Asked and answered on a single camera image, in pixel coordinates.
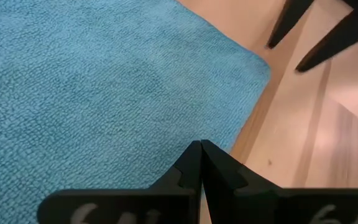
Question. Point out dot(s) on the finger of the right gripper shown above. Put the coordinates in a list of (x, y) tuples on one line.
[(291, 18), (350, 31)]

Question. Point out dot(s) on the blue microfiber towel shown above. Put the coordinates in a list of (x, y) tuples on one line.
[(104, 93)]

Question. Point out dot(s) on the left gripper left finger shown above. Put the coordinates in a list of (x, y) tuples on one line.
[(135, 208)]

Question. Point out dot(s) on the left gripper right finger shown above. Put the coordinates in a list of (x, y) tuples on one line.
[(275, 208)]

